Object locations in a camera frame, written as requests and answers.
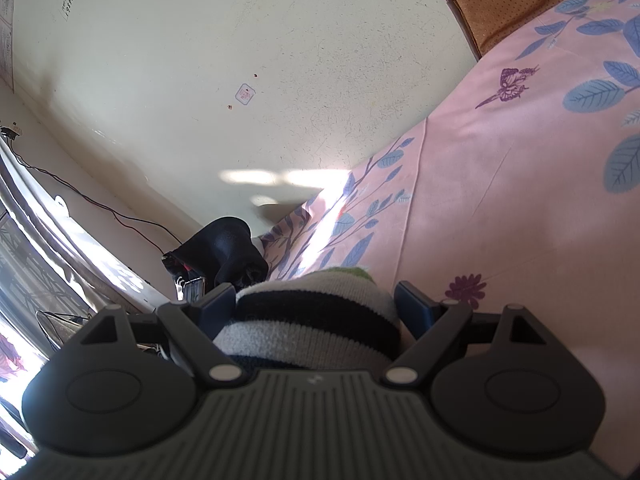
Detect smartphone in clear case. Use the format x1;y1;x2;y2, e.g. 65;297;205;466
182;275;208;303

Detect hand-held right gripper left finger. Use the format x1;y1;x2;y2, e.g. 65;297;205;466
80;282;246;385

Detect white wall poster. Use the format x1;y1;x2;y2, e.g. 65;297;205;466
0;0;18;93

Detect white patterned curtain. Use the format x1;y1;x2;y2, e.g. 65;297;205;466
0;147;171;461

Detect thin dark wall cable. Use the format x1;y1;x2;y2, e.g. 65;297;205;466
0;150;183;256

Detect striped green knit sweater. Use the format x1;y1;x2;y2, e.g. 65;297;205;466
212;266;402;371

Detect black knit garment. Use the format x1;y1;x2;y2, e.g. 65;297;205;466
161;216;268;291

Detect pink tree-print bedsheet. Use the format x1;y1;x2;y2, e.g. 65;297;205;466
260;0;640;480

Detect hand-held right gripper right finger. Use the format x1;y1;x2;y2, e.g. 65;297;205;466
383;282;551;385

